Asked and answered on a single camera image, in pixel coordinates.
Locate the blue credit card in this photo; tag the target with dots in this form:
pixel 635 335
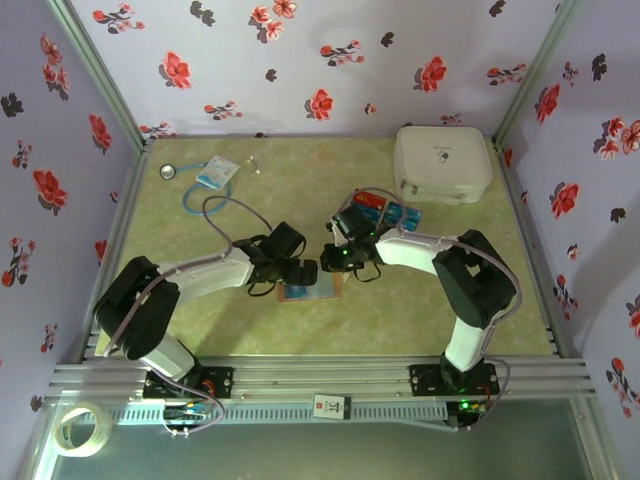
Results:
pixel 406 216
pixel 296 291
pixel 374 215

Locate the red blue packets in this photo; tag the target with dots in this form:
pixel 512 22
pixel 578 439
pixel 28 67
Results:
pixel 400 212

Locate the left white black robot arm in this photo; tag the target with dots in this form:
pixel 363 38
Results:
pixel 215 277

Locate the white blue plastic packet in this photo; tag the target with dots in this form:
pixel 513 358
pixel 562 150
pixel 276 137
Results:
pixel 217 171

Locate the white medical pouch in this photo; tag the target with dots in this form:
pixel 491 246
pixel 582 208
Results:
pixel 440 160

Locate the blue stethoscope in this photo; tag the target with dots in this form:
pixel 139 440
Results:
pixel 168 171

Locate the white red label tag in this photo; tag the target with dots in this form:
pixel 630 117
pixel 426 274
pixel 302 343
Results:
pixel 330 406

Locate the small electronics board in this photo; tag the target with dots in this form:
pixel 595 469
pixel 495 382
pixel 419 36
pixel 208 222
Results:
pixel 187 412
pixel 467 407

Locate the clear tape roll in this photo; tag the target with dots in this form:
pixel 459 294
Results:
pixel 82 451

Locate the aluminium frame rail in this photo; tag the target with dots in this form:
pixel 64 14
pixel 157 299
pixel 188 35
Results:
pixel 320 375

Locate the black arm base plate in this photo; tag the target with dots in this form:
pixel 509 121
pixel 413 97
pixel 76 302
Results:
pixel 220 382
pixel 425 380

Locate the aluminium side rail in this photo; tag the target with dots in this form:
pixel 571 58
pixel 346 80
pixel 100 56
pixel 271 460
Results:
pixel 131 200
pixel 523 225

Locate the aluminium corner post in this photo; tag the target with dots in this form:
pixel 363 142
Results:
pixel 535 75
pixel 99 75

